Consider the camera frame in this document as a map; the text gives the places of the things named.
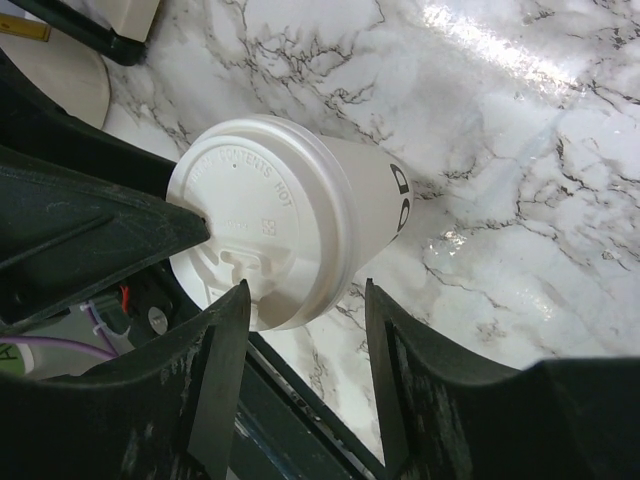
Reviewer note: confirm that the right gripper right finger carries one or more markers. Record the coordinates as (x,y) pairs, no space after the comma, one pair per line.
(446,412)

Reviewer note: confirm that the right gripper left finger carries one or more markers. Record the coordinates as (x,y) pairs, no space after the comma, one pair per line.
(165,410)

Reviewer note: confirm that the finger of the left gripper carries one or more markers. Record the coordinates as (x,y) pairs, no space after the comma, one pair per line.
(66,236)
(33,124)

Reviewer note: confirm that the white plastic cup lid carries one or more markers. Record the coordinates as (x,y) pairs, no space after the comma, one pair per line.
(280,216)

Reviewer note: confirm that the white paper coffee cup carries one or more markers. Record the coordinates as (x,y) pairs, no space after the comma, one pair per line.
(382,192)

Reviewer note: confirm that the black beige shelf rack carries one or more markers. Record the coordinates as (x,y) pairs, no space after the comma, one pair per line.
(123,42)

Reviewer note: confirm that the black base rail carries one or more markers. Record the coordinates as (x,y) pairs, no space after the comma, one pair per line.
(283,430)

